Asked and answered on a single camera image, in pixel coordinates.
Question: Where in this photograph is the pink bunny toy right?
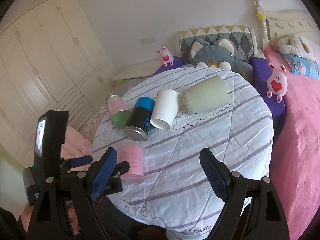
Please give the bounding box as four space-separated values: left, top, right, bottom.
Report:
266 62 287 103

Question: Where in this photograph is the pink plastic cup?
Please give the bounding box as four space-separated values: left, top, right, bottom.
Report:
116 143 145 178

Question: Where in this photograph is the purple pillow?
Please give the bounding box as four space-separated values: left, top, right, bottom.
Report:
251 57 286 140
153 56 185 76

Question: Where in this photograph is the cream bedside table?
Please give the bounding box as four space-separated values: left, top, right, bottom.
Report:
112 59 162 81

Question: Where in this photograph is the white paper cup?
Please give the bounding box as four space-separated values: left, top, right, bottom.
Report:
150 88 180 130

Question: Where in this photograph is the left hand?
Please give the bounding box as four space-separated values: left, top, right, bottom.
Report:
19 200 78 235

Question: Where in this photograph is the pink green labelled jar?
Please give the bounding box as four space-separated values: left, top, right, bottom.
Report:
107 95 131 129

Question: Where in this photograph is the white plush toy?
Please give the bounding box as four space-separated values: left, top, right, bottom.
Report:
278 34 319 64

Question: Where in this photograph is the grey cat plush pillow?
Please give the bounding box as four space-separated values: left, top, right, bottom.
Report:
187 38 254 83

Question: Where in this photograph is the pink bunny toy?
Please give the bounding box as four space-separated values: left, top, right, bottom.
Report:
157 47 174 67
266 62 287 103

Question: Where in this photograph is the purple pillow left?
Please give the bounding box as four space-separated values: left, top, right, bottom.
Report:
153 56 185 76

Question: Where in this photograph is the diamond pattern quilted cushion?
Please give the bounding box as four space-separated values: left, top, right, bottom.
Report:
178 25 258 63

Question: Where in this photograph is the wall switch plate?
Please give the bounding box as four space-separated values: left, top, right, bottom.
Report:
139 36 157 46

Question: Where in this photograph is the pale green frosted cup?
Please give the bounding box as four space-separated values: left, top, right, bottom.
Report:
182 75 229 114

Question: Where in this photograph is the grey floral pillow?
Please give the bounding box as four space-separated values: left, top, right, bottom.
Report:
112 79 144 96

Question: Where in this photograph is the black blue can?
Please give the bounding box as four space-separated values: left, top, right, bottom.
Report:
123 96 155 141

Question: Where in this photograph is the blue cartoon pillow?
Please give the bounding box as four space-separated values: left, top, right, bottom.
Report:
283 54 320 80

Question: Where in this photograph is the cream wooden headboard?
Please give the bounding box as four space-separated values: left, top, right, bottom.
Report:
253 0 319 50

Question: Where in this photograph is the pink bunny toy left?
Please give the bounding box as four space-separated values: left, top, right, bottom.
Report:
157 47 174 67

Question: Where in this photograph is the purple pillow right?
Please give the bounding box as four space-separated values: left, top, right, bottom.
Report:
251 57 286 140

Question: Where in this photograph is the heart pattern bed sheet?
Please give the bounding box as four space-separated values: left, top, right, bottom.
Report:
81 103 108 143

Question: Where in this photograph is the cream wardrobe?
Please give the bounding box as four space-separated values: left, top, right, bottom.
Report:
1 0 117 167

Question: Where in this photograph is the folded pink blanket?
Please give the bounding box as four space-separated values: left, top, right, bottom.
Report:
61 126 93 159

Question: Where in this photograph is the pink bed blanket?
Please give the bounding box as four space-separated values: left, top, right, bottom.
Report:
264 47 319 239

